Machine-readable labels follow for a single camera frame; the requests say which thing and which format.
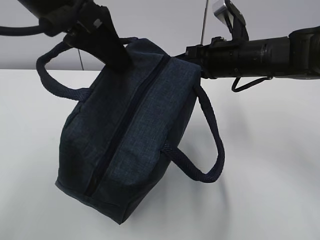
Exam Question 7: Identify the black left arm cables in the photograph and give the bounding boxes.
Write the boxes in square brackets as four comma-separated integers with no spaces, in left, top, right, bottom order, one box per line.
[0,22,51,37]

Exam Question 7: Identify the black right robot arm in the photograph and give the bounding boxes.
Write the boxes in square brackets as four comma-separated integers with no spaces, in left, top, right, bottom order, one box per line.
[177,27,320,80]

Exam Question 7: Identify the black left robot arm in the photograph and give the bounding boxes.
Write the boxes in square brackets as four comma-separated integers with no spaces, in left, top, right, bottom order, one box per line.
[20,0,132,73]

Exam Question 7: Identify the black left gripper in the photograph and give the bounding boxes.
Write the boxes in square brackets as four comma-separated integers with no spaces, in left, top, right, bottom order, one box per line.
[39,0,132,73]

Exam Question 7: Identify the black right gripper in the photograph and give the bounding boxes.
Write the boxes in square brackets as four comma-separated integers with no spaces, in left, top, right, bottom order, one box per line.
[175,36,249,79]

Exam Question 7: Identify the navy blue lunch bag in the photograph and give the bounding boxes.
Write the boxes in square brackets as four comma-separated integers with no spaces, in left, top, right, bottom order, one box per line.
[36,37,225,224]

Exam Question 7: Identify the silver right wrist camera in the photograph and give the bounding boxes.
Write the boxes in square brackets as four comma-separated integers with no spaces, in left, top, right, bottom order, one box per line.
[212,0,249,41]

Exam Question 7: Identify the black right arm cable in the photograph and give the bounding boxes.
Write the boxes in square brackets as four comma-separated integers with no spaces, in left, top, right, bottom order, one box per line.
[231,76,273,93]

